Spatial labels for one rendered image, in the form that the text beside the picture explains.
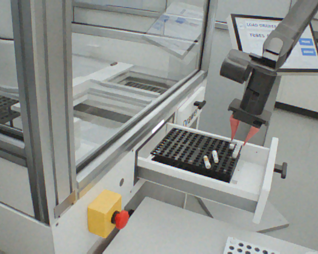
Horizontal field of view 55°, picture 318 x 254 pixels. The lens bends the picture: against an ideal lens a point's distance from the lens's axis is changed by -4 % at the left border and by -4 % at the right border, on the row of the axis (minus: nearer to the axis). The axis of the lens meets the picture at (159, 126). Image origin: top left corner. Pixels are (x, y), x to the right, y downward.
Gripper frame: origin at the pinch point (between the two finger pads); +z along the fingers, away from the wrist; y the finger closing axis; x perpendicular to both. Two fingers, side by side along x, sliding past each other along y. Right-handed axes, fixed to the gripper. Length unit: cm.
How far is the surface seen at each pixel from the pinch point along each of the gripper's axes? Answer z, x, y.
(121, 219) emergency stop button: 10.2, 32.9, 13.5
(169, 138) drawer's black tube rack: 9.8, -2.2, 19.0
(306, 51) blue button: -10, -106, -10
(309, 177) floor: 91, -163, -53
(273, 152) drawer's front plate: 2.9, -7.0, -9.6
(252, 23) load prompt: -17, -91, 20
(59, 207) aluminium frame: 2.7, 43.8, 20.8
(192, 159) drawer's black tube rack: 8.3, 5.0, 9.1
